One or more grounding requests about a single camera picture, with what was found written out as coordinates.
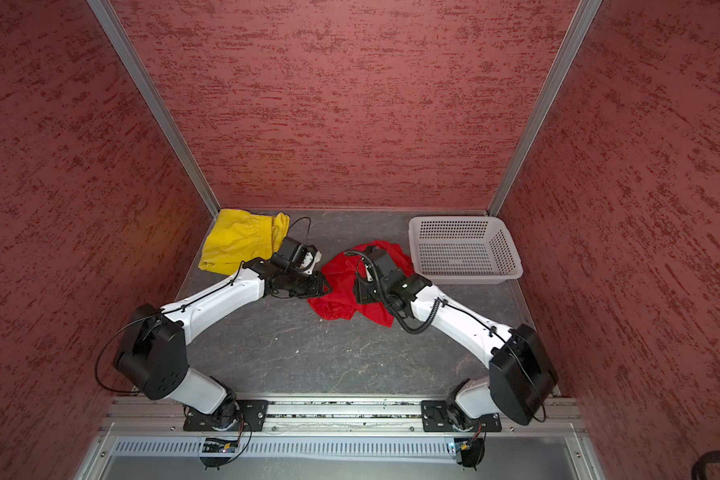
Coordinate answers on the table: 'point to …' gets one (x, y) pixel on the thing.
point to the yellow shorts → (239, 237)
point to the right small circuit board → (472, 452)
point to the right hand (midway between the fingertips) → (361, 292)
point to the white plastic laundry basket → (464, 250)
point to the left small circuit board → (216, 445)
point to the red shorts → (339, 273)
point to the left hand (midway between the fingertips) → (325, 294)
